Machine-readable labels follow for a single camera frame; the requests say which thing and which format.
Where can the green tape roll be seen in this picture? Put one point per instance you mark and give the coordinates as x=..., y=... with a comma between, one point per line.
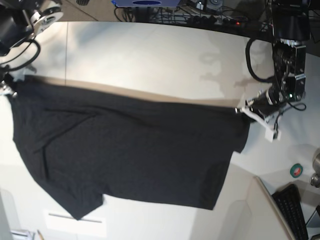
x=296, y=170

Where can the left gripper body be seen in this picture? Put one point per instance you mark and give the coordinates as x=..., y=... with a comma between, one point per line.
x=265, y=104

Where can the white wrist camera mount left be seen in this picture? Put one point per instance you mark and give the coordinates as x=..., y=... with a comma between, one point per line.
x=272, y=132

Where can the metal cylinder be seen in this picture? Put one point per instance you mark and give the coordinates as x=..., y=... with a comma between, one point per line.
x=315, y=178

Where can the blue box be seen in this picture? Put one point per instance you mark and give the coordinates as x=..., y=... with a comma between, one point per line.
x=148, y=3

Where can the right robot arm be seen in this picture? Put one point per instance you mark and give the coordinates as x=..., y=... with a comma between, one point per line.
x=20, y=22

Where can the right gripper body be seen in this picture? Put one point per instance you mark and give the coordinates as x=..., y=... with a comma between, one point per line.
x=7, y=85

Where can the black keyboard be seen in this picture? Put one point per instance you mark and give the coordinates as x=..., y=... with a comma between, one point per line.
x=288, y=201

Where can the black t-shirt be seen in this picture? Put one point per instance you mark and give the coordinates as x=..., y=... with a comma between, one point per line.
x=79, y=144

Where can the black power strip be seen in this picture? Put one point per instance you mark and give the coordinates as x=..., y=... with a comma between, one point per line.
x=213, y=20

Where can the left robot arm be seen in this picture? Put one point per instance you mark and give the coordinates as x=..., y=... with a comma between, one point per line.
x=290, y=32

